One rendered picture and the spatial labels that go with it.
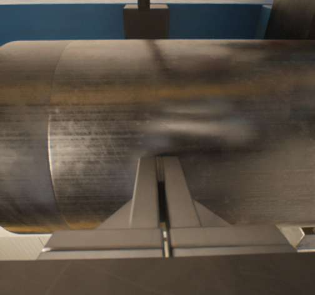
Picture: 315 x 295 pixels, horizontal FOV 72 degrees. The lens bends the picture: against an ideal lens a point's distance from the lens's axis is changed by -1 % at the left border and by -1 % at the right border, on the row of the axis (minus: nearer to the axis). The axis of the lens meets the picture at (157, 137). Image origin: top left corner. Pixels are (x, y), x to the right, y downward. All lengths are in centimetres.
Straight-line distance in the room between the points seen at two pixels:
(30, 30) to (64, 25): 8
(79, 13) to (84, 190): 50
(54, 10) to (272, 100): 55
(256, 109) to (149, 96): 8
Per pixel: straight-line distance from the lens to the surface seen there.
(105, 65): 19
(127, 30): 52
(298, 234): 64
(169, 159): 15
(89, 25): 62
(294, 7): 51
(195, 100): 17
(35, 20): 66
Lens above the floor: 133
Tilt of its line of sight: 1 degrees down
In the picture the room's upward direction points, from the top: 91 degrees counter-clockwise
